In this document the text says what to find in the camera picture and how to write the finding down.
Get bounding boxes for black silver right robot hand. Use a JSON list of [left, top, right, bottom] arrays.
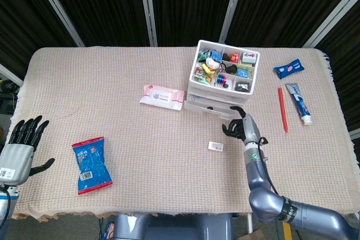
[[222, 106, 261, 146]]

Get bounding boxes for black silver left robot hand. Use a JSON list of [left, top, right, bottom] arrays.
[[0, 115, 56, 186]]

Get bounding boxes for small white packet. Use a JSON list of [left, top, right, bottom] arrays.
[[208, 141, 224, 152]]

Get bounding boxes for white drawer organizer box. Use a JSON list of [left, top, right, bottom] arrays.
[[185, 39, 261, 106]]

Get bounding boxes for red pen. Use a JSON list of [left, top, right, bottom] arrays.
[[277, 87, 289, 133]]

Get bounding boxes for blue red coloured discs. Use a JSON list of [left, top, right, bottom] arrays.
[[215, 73, 228, 87]]

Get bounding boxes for blue silver toothpaste tube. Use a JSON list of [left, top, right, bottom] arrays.
[[285, 83, 314, 125]]

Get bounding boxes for colourful small toy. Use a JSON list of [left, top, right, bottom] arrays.
[[195, 67, 217, 83]]

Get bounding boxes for white green mahjong tile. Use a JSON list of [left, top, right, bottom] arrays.
[[242, 52, 258, 64]]

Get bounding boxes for small blue tissue packet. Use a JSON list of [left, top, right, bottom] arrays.
[[273, 58, 305, 80]]

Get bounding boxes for black equipment clutter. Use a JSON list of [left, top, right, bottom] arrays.
[[0, 79, 17, 103]]

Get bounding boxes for blue red snack bag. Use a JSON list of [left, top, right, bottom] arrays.
[[71, 136, 114, 196]]

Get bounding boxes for pink white wet wipes pack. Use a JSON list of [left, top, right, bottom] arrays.
[[139, 84, 186, 111]]

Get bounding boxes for beige woven tablecloth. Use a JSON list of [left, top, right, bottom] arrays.
[[5, 46, 360, 223]]

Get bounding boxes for blue pink package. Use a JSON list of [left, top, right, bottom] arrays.
[[102, 220, 115, 240]]

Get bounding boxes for grey robot torso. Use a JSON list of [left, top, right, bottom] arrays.
[[111, 213, 233, 240]]

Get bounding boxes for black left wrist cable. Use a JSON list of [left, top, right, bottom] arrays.
[[0, 186, 12, 223]]

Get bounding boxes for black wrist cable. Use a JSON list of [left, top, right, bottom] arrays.
[[258, 137, 282, 196], [0, 186, 12, 223]]

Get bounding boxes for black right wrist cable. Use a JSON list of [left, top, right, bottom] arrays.
[[258, 137, 282, 196]]

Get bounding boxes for clear drawer with wide handle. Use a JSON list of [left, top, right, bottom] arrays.
[[187, 91, 249, 103]]

